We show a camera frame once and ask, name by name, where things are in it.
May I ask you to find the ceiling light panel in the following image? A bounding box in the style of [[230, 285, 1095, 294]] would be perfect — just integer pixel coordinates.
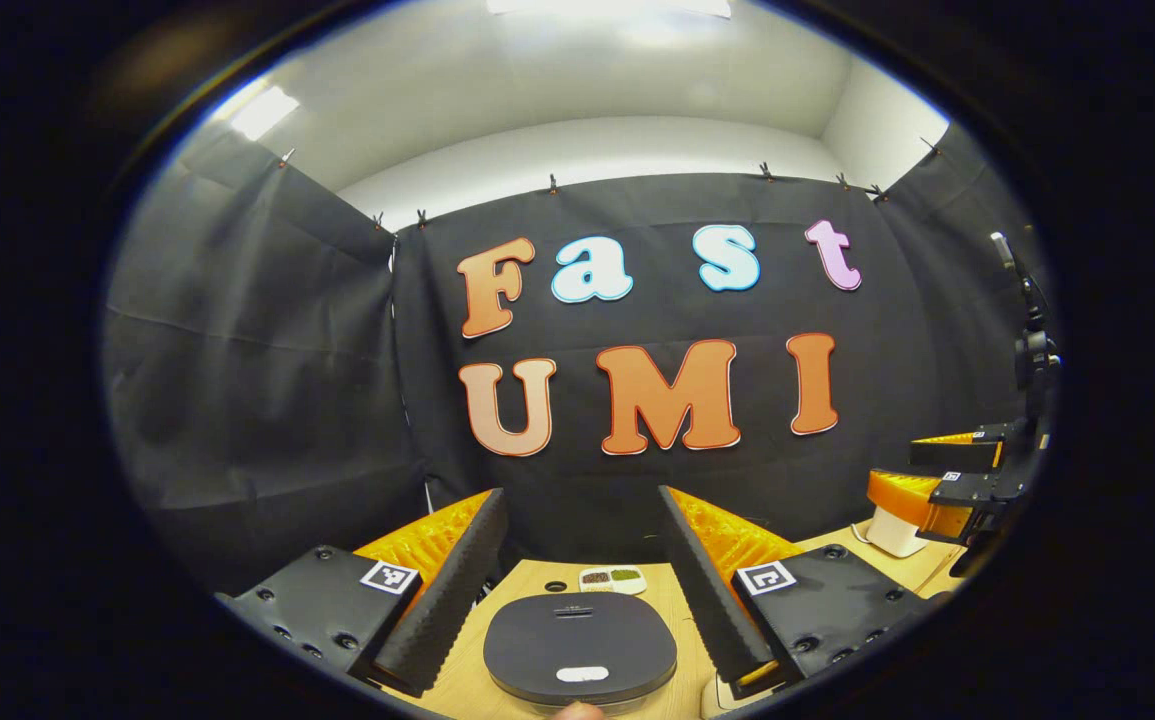
[[227, 85, 301, 143]]

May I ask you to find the small divided bean dish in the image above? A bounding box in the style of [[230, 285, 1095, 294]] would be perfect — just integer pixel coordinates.
[[578, 566, 649, 597]]

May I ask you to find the white toaster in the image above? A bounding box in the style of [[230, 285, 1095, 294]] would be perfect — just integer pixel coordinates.
[[851, 503, 930, 559]]

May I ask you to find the black backdrop cloth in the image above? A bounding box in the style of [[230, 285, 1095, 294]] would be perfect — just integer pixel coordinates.
[[102, 120, 1053, 596]]

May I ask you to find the dark grey rice cooker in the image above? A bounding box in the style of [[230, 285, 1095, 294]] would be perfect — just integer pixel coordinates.
[[483, 592, 679, 714]]

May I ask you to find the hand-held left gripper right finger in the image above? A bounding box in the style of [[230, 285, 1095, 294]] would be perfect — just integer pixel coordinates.
[[657, 485, 950, 700]]

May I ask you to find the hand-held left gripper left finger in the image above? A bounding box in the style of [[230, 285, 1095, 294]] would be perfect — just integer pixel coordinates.
[[217, 487, 510, 699]]

